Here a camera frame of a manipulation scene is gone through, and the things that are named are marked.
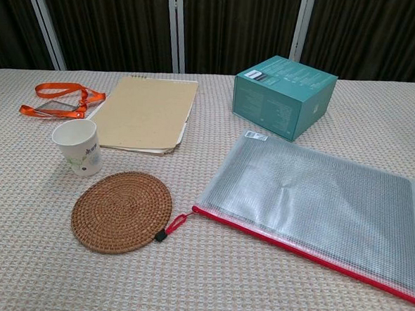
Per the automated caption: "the brown woven rattan coaster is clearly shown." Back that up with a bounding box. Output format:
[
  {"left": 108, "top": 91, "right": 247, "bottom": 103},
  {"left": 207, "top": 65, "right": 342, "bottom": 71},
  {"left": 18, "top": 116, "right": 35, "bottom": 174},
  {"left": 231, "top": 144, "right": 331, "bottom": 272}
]
[{"left": 68, "top": 167, "right": 174, "bottom": 257}]

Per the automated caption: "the white paper cup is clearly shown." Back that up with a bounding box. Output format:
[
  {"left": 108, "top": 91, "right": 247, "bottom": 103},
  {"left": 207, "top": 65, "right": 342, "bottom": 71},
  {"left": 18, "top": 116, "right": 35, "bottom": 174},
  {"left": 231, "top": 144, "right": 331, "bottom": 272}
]
[{"left": 49, "top": 118, "right": 103, "bottom": 178}]

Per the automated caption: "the brown spiral notebook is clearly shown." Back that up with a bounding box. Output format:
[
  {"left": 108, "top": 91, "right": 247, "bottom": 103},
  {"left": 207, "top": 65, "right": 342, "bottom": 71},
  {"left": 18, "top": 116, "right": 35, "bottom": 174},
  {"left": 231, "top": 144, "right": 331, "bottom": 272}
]
[{"left": 88, "top": 72, "right": 200, "bottom": 158}]

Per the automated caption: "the teal cardboard box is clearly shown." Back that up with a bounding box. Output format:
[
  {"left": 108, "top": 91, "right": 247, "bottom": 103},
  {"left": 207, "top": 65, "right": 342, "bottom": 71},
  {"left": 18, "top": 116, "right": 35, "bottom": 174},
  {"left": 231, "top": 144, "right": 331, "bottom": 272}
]
[{"left": 229, "top": 52, "right": 340, "bottom": 144}]

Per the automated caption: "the clear mesh zipper pouch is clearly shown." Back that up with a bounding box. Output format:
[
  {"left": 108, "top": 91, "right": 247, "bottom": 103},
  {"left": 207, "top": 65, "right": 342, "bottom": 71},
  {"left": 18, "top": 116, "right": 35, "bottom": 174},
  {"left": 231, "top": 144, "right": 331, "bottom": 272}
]
[{"left": 151, "top": 123, "right": 415, "bottom": 307}]

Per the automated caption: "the patterned woven tablecloth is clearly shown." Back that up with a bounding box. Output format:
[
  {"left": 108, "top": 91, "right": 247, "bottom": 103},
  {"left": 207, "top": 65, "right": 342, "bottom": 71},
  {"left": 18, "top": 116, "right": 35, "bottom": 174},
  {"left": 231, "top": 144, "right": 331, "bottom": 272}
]
[{"left": 0, "top": 56, "right": 415, "bottom": 311}]

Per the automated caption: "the clear badge card holder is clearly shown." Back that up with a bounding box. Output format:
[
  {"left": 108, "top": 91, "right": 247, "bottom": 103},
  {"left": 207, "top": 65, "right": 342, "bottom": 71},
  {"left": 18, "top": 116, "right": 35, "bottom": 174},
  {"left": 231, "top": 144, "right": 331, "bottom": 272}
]
[{"left": 34, "top": 97, "right": 81, "bottom": 118}]

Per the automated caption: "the white partition frame post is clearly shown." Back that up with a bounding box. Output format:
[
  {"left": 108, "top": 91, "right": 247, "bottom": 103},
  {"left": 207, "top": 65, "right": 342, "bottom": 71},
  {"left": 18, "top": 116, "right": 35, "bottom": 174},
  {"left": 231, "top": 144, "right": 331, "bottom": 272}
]
[
  {"left": 18, "top": 0, "right": 71, "bottom": 71},
  {"left": 165, "top": 0, "right": 191, "bottom": 75},
  {"left": 289, "top": 0, "right": 317, "bottom": 65}
]

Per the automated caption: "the orange lanyard strap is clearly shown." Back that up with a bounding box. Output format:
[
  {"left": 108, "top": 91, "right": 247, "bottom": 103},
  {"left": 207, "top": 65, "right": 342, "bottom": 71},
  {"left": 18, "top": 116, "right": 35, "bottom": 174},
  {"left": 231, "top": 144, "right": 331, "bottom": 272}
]
[{"left": 18, "top": 80, "right": 108, "bottom": 122}]

